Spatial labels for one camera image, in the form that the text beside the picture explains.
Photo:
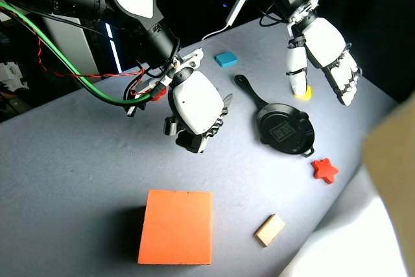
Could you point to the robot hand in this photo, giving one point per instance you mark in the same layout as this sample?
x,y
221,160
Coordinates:
x,y
324,41
197,102

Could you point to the black cast iron skillet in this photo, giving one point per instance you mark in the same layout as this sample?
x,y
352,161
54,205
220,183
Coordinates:
x,y
285,131

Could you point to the blue block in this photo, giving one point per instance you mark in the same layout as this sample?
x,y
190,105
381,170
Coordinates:
x,y
226,59

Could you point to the yellow block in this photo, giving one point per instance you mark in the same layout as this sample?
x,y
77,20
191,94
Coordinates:
x,y
308,93

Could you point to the red star block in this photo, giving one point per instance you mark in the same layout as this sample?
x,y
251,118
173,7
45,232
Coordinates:
x,y
324,170

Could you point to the large orange block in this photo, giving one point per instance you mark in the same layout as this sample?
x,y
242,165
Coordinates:
x,y
176,228

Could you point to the white cabinet column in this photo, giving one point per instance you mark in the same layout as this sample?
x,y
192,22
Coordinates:
x,y
78,46

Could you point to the brown cardboard sheet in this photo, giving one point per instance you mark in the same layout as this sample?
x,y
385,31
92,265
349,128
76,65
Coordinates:
x,y
392,160

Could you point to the tan wooden block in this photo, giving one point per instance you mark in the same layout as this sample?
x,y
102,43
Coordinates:
x,y
269,230

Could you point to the grey table cloth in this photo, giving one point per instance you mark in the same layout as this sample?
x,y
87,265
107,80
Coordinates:
x,y
65,176

